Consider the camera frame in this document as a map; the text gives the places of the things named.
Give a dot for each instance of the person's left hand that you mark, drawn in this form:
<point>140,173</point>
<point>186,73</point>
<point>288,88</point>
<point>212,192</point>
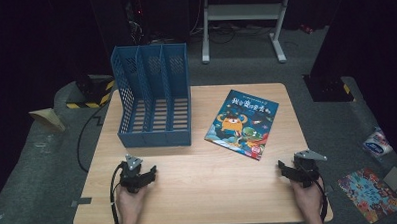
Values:
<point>129,204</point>

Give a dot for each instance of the white metal stand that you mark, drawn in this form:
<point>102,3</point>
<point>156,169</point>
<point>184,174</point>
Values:
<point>243,12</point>

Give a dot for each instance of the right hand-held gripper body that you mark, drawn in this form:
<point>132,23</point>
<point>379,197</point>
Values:
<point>307,168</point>

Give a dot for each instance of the tan cardboard piece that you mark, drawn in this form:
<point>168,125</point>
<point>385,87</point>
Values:
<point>48,118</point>

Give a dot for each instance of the small grey box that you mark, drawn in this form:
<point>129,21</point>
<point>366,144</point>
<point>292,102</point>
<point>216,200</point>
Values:
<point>395,177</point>

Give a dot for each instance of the colourful patterned book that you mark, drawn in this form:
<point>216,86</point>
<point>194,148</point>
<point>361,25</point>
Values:
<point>369,194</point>

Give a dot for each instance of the person's right hand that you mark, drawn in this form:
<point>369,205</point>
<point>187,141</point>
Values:
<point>308,200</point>

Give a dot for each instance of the black yellow striped base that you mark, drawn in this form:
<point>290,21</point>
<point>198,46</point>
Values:
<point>92,92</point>

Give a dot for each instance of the black perforated box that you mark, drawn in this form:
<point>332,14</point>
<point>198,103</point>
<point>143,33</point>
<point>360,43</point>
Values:
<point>329,89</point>

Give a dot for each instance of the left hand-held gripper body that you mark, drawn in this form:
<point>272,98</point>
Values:
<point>131,176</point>

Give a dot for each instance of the blue plastic file rack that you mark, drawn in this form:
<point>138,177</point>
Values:
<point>154,140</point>

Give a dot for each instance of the blue white tissue packet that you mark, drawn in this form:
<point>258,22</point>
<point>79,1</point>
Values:
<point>377,143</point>

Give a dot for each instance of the blue cartoon picture book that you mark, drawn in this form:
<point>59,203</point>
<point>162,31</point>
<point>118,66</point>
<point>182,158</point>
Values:
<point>242,123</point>

